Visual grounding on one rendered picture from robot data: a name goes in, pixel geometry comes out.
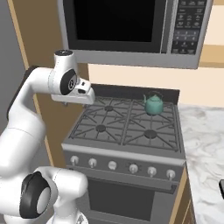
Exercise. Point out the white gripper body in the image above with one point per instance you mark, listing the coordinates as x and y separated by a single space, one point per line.
78 98

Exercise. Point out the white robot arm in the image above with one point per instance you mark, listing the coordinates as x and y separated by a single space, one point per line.
23 137

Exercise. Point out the white stove knob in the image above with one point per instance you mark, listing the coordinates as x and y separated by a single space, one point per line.
171 174
133 168
74 160
92 162
112 165
152 171

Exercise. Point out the grey gas stove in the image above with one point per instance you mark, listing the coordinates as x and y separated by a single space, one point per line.
122 145

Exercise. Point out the tall brown wooden cabinet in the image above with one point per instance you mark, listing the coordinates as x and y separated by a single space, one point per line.
43 35

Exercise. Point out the teal kettle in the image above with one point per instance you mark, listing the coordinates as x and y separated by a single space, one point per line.
153 105

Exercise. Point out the black glass microwave door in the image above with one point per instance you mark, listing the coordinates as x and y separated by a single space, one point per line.
113 20

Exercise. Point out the grey oven door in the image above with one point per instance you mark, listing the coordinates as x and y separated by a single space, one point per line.
122 201

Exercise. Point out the stainless steel microwave oven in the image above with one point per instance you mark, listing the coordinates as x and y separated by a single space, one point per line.
186 29

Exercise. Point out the wooden base cabinet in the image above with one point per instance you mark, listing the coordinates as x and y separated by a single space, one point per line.
184 201

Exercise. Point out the light wooden wall cabinet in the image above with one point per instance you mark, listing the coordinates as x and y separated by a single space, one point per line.
212 54

